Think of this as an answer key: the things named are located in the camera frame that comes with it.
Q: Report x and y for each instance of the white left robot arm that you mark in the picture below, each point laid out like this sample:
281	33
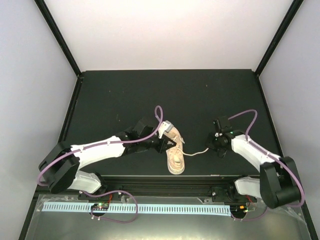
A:
62	170

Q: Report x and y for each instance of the small left circuit board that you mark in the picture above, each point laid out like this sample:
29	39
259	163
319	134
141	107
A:
99	207

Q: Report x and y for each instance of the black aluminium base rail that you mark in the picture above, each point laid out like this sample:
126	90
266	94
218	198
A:
215	187

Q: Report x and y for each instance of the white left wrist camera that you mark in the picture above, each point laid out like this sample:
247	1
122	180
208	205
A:
165	127

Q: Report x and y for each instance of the black floor frame rail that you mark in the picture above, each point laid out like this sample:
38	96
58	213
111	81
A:
71	108
269	116

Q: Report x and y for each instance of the beige worn sneaker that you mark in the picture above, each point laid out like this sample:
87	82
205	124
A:
175	156

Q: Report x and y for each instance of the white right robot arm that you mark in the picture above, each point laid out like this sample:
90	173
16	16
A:
278	183

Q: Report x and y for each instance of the black right corner frame post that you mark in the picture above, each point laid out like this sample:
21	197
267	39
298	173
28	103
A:
280	32

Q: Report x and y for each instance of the black left floor frame rail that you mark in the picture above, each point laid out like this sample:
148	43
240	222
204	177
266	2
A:
71	108

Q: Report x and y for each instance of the black right floor frame rail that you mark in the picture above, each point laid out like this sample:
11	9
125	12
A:
269	116

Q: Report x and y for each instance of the white slotted cable duct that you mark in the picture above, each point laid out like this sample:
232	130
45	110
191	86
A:
131	208

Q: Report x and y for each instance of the small circuit board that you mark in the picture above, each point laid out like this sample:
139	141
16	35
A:
245	208
99	207

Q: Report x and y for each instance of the small right circuit board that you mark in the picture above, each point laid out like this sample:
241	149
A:
245	208

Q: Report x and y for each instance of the black left corner frame post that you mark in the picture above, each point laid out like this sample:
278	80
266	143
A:
50	21

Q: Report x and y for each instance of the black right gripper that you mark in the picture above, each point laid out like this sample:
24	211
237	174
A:
209	143

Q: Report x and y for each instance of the black corner frame post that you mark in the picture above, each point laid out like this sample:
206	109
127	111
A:
50	21
280	32

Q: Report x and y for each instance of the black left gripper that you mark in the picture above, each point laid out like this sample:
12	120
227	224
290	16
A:
163	146

